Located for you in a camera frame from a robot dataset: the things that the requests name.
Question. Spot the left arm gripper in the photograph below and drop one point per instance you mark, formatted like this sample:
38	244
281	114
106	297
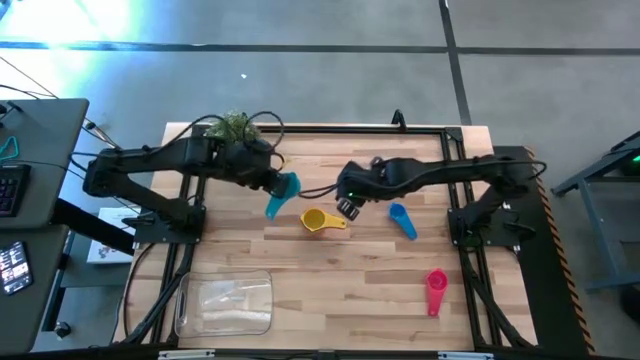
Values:
262	170

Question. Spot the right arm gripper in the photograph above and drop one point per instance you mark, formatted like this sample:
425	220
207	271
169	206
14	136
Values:
362	180

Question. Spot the teal measuring cup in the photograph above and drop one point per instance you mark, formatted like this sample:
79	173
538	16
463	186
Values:
290	192

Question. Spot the blue measuring cup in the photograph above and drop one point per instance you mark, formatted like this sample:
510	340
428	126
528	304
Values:
398	212

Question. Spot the yellow measuring cup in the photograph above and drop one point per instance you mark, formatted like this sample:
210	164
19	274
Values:
314	220

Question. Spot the red measuring cup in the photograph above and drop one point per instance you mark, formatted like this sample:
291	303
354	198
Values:
436	281

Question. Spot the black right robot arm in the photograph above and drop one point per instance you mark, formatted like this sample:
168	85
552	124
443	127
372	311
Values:
475	170

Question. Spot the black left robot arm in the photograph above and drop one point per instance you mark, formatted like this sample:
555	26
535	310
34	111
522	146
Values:
150	157

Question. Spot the clear plastic basket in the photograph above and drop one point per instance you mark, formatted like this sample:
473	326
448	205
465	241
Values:
225	302

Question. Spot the green plant in ribbed pot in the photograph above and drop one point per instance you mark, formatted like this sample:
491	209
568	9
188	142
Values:
232	127

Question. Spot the white booklet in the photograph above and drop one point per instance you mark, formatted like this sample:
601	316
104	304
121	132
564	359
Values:
107	252

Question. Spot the black desk support beam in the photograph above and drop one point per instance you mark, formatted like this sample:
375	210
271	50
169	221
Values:
90	227

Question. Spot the black floor mat hazard stripe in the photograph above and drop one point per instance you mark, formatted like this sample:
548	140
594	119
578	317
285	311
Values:
540	280

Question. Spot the grey desk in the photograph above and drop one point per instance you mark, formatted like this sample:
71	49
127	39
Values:
45	150
30	315

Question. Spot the grey-blue metal cart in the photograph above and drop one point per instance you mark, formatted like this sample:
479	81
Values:
595	235

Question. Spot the black keyboard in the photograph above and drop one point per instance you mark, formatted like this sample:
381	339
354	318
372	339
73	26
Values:
11	190

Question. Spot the black round knob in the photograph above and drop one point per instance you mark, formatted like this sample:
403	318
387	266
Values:
62	329

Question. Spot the teal carabiner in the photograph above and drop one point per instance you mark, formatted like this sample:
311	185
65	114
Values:
4	154

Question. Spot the black smartphone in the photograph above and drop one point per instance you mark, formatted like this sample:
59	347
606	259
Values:
14	267

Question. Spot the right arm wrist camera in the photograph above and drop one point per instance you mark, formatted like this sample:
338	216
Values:
348	208

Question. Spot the black aluminium table frame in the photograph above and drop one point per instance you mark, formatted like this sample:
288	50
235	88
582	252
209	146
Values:
350	129

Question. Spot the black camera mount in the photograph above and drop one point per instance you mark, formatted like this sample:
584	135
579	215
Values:
398	120

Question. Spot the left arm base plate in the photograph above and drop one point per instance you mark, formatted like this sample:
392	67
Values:
160	232

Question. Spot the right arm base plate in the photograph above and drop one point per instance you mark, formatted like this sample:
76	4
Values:
500	241

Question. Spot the silver table bracket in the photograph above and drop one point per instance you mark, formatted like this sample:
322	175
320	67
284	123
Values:
185	354
465	356

